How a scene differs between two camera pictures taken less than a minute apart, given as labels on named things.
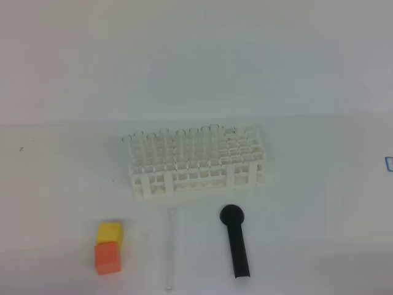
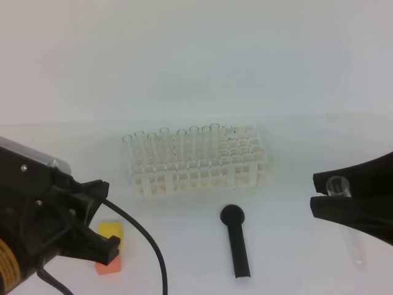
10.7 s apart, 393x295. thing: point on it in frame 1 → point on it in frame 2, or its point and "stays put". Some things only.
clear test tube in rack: x=193 y=134 stays put
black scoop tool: x=233 y=215 stays put
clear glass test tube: x=171 y=241 → x=340 y=186
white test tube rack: x=212 y=157 stays put
